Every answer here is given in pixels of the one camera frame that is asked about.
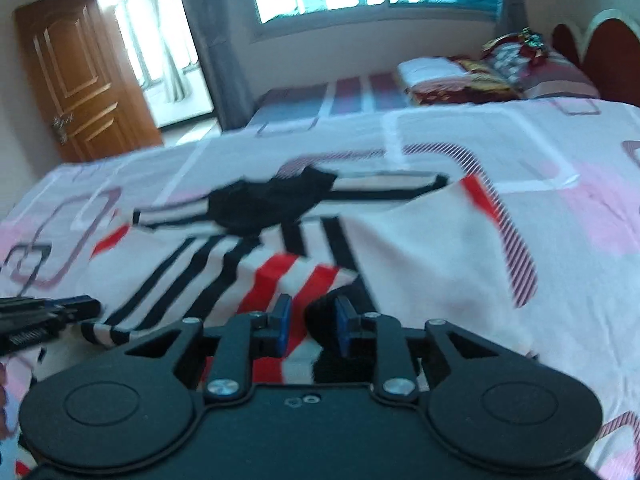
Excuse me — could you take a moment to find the striped knit sweater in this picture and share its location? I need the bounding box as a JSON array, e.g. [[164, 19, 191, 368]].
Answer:
[[79, 167, 532, 382]]

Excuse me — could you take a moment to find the brown wooden door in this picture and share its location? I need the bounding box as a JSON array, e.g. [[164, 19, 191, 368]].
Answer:
[[14, 0, 163, 162]]

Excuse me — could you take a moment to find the pink patterned bed sheet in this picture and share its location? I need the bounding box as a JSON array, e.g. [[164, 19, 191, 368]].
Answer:
[[1, 99, 639, 479]]

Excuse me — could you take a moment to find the folded white towel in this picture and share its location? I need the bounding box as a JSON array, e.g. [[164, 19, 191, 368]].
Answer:
[[397, 58, 471, 91]]

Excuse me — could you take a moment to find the red yellow folded blanket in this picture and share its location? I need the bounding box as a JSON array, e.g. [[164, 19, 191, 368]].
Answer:
[[398, 56, 521, 106]]

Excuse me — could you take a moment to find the white balcony curtain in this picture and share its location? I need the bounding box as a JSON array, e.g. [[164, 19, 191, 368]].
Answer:
[[148, 0, 191, 103]]

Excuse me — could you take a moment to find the plaid red pillow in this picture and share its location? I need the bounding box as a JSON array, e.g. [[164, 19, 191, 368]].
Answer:
[[482, 32, 600, 100]]

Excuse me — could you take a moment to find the colourful toy on pillow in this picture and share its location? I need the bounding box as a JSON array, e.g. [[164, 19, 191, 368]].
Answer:
[[518, 27, 548, 60]]

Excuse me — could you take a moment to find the grey left curtain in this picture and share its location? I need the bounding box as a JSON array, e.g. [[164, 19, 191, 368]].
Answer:
[[182, 0, 255, 130]]

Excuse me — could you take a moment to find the red scalloped headboard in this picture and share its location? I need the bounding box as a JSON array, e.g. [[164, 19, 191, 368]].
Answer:
[[551, 9, 640, 106]]

